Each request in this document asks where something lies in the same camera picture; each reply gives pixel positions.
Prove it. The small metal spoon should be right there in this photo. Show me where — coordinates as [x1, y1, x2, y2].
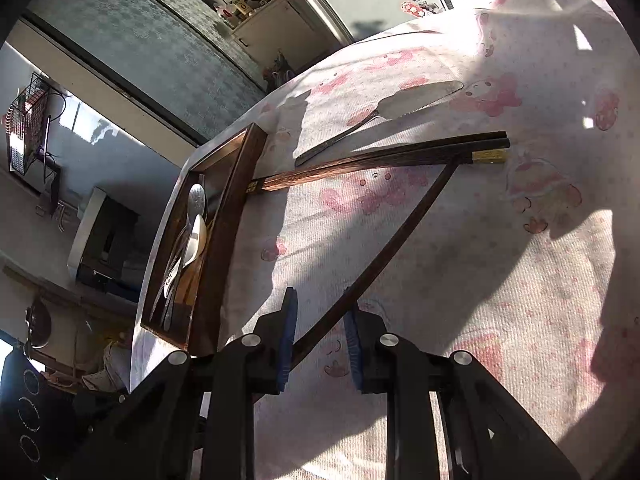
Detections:
[160, 236, 191, 332]

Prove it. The dark wooden chopstick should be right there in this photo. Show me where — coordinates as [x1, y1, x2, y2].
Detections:
[246, 131, 511, 194]
[282, 159, 460, 387]

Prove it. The metal cake server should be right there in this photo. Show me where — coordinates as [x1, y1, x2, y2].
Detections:
[294, 80, 464, 167]

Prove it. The silver fork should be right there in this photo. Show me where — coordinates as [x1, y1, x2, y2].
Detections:
[148, 226, 186, 323]

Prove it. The white ceramic spoon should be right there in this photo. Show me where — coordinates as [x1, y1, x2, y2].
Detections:
[181, 214, 206, 270]

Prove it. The white kitchen cabinet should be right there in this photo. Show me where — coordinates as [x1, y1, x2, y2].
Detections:
[231, 0, 341, 73]

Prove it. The white sink basin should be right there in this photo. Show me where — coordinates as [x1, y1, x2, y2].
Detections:
[67, 188, 107, 281]

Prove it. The pink patterned tablecloth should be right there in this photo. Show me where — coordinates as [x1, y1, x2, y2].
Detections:
[214, 0, 639, 479]

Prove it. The dark wooden tray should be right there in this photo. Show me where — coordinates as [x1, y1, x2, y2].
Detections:
[138, 124, 267, 356]

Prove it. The patterned sliding door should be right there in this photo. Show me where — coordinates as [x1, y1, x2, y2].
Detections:
[24, 0, 265, 145]

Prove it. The wire wall shelf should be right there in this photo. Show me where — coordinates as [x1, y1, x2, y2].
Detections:
[3, 73, 51, 176]

